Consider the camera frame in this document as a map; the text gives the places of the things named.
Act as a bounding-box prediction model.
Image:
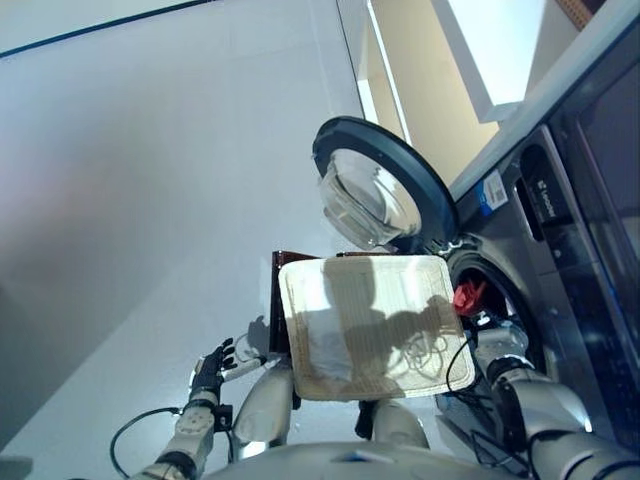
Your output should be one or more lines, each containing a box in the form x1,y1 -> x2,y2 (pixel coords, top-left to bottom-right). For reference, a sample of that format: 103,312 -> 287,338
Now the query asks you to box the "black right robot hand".
472,308 -> 509,333

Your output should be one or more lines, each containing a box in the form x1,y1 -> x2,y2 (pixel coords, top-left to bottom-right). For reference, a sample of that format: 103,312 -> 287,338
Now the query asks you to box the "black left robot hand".
191,338 -> 269,397

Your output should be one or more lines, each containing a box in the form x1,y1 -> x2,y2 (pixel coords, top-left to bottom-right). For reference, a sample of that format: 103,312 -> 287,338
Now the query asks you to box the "red garment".
452,279 -> 489,318

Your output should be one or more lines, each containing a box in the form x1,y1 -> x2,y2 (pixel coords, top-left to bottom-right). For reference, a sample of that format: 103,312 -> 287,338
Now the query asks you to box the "white garment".
309,309 -> 352,384

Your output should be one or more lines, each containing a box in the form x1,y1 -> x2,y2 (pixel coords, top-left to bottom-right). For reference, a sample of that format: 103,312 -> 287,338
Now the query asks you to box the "grey front-load washing machine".
444,124 -> 640,480

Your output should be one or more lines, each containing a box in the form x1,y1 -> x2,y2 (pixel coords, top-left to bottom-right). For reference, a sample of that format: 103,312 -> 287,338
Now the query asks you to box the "brown wooden stool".
269,249 -> 381,357

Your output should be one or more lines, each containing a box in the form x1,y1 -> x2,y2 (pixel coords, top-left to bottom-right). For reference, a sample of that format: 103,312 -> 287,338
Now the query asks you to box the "white wicker basket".
277,254 -> 477,402

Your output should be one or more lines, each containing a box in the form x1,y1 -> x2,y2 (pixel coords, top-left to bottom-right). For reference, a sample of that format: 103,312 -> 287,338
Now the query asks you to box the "blue white label sticker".
477,169 -> 509,217

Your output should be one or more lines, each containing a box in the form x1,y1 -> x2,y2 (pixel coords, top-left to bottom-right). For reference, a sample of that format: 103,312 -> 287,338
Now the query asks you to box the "silver right robot leg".
357,397 -> 432,452

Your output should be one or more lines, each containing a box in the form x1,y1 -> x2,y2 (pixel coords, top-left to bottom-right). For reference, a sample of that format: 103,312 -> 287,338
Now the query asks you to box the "grey robot torso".
204,439 -> 521,480

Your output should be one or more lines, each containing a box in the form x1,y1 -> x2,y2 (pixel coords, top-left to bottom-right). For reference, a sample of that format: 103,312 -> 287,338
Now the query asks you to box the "round glass washer door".
310,115 -> 459,252

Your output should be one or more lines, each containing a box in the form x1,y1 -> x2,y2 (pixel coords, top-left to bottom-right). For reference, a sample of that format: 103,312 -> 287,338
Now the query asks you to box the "white counter cabinet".
337,0 -> 561,146

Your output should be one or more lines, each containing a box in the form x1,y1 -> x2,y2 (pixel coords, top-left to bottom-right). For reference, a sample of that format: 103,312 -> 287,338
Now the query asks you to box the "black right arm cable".
444,329 -> 532,477

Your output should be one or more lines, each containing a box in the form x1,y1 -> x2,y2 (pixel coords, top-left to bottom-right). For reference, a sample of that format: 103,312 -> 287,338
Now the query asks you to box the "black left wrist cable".
109,407 -> 237,479

